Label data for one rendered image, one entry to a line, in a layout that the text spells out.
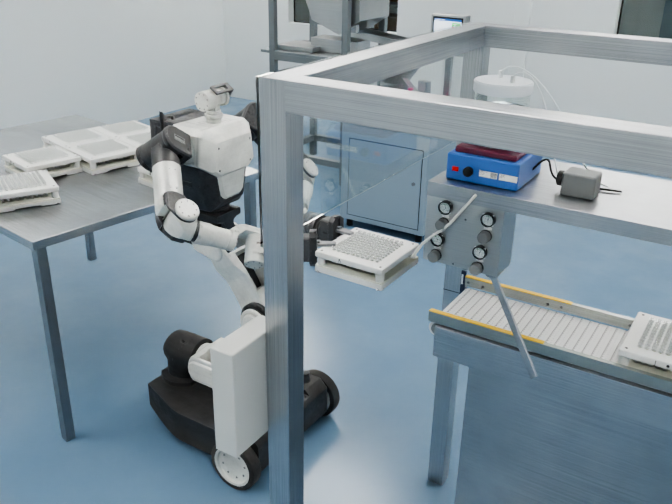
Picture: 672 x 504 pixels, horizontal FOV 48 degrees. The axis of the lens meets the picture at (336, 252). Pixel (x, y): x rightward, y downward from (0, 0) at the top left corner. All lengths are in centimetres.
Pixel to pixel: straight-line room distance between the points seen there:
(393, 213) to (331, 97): 355
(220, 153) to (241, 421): 116
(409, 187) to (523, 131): 358
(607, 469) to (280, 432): 100
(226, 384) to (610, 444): 114
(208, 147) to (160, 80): 565
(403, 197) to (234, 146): 234
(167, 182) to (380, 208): 270
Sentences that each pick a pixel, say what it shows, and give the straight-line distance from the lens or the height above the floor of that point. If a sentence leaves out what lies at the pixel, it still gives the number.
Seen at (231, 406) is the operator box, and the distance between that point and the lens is 161.
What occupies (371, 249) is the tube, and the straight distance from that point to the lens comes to 237.
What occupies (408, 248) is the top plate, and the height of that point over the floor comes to 95.
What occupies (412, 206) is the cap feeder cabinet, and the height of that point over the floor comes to 25.
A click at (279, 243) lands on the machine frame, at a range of 148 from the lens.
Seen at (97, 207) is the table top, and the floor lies 88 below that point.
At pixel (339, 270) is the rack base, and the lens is 234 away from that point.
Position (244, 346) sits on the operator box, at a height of 111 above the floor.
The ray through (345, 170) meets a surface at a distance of 174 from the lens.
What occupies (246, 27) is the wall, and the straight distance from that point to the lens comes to 867.
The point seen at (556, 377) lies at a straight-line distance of 214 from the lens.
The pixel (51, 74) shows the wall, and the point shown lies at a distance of 723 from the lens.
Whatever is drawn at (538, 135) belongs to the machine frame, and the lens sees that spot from 118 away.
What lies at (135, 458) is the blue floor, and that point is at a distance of 308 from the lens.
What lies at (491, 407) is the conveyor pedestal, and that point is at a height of 59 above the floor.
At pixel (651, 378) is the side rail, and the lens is 207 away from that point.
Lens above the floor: 191
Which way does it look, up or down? 24 degrees down
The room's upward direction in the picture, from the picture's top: 1 degrees clockwise
